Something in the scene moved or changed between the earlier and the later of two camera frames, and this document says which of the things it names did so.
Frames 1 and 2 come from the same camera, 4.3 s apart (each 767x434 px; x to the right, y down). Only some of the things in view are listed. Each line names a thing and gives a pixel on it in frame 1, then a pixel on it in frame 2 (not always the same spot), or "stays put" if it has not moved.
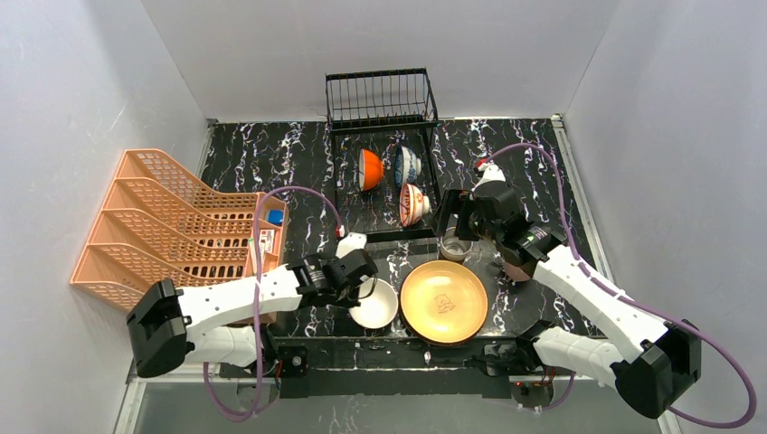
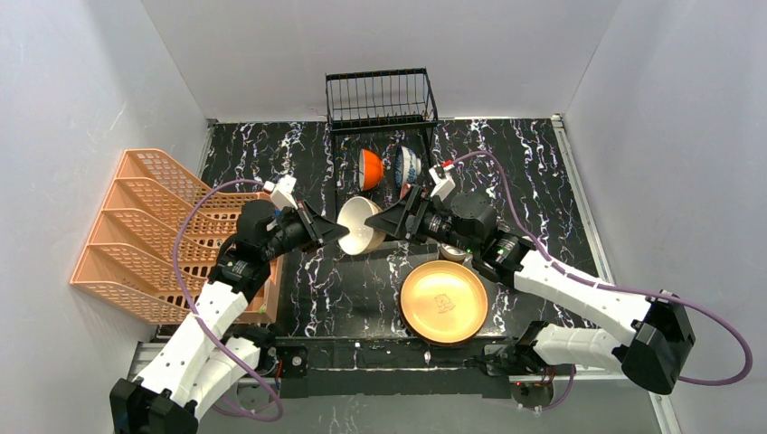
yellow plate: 444,303 stays put
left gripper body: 360,278 → 306,223
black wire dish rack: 385,172 stays put
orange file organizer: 156,226 stays put
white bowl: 378,309 → 352,216
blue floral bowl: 407,166 stays put
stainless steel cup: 454,248 stays put
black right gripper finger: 459,202 → 391,220
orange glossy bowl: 371,170 stays put
